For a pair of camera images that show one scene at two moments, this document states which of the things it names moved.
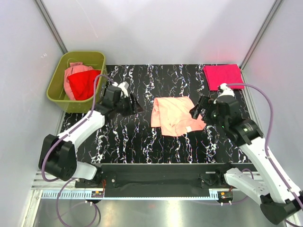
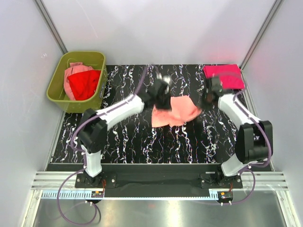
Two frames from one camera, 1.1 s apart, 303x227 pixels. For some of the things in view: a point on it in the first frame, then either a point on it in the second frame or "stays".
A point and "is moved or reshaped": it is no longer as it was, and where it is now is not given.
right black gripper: x=204 y=102 to x=205 y=91
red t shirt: x=82 y=84 stays
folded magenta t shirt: x=217 y=74 stays
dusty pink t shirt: x=75 y=68 stays
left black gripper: x=137 y=107 to x=167 y=105
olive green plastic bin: x=56 y=93 stays
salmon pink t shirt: x=172 y=115 is moved or reshaped
